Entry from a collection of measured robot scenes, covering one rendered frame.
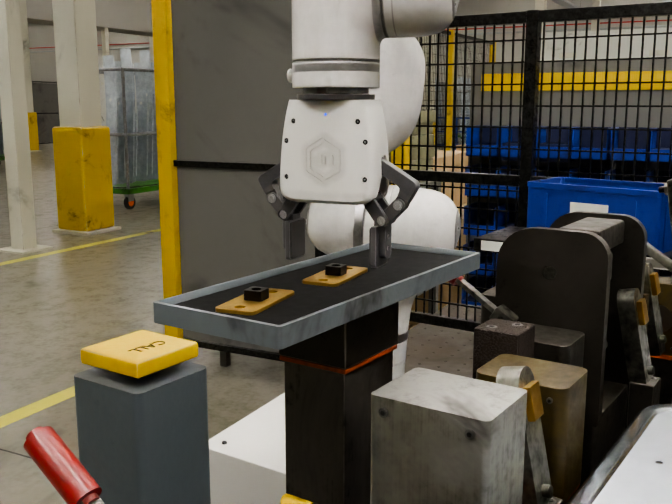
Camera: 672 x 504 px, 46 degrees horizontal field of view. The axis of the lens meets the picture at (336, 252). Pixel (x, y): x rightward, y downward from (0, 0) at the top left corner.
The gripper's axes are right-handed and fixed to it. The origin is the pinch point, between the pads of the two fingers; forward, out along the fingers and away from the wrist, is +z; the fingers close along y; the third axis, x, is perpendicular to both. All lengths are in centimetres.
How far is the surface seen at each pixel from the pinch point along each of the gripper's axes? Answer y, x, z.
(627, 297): 25.4, 30.9, 9.0
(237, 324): 0.6, -19.6, 2.4
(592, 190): 12, 103, 3
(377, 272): 3.0, 3.7, 2.6
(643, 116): 10, 265, -10
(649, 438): 29.9, 10.6, 18.5
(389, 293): 7.4, -4.2, 2.6
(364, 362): 4.5, -3.1, 10.0
